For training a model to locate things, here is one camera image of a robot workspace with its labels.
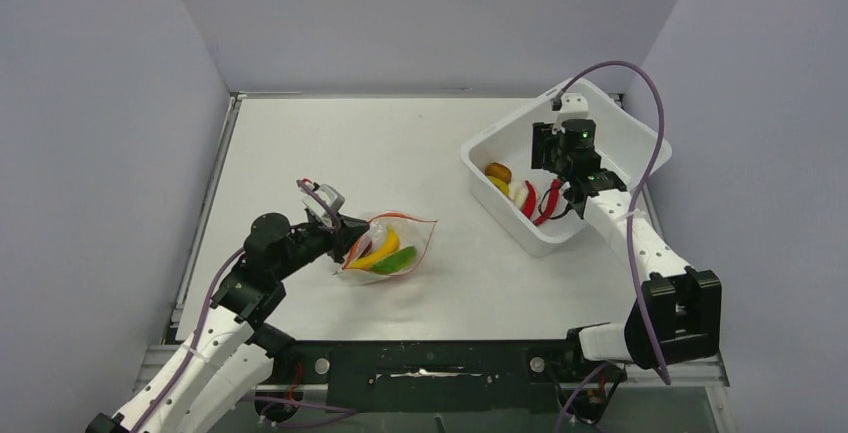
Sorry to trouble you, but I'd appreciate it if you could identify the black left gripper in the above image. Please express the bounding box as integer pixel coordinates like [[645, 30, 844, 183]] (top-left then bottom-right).
[[273, 212, 369, 281]]

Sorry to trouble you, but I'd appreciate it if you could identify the yellow banana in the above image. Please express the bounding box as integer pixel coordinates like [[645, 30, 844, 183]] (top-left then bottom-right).
[[348, 227, 400, 270]]

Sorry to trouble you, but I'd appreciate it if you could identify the clear zip top bag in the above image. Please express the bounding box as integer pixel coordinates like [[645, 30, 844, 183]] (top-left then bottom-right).
[[334, 211, 438, 285]]

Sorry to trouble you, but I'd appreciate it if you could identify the red chili pepper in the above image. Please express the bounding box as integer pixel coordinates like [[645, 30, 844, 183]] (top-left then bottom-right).
[[532, 179, 562, 226], [520, 181, 537, 219]]

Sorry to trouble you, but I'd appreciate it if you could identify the watermelon slice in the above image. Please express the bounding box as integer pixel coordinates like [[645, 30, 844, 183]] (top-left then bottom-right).
[[370, 245, 418, 275]]

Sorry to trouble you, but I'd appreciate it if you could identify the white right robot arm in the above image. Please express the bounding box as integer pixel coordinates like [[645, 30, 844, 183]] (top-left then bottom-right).
[[531, 118, 722, 380]]

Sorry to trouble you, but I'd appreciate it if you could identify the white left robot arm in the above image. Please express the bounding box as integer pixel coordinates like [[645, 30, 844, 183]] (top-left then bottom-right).
[[86, 178, 376, 432]]

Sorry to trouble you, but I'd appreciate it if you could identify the white garlic bulb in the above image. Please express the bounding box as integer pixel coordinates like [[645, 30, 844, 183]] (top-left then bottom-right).
[[508, 182, 529, 210]]

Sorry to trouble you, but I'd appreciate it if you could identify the white plastic tub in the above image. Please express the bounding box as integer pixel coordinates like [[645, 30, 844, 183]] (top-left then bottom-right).
[[460, 79, 656, 257]]

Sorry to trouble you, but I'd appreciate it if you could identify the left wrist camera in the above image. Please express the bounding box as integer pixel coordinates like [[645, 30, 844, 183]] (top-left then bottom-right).
[[297, 180, 345, 230]]

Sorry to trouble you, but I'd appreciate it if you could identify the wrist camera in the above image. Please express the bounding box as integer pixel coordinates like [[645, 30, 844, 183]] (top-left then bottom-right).
[[550, 93, 589, 129], [297, 180, 345, 230]]

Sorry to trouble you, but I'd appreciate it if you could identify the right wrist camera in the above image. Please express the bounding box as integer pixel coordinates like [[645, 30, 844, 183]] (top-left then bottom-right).
[[550, 93, 589, 129]]

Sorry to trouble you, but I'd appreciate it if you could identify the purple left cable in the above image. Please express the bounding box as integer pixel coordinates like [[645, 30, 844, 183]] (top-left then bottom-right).
[[129, 178, 359, 433]]

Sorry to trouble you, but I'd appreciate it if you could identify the purple cable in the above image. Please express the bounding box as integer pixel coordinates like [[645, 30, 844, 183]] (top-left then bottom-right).
[[553, 60, 672, 433], [129, 178, 359, 433]]

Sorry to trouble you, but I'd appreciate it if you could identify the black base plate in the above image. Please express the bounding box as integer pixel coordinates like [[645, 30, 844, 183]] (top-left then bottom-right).
[[228, 340, 631, 418]]

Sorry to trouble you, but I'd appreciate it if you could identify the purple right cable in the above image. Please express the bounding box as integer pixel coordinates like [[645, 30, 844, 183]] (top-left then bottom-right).
[[553, 60, 672, 433]]

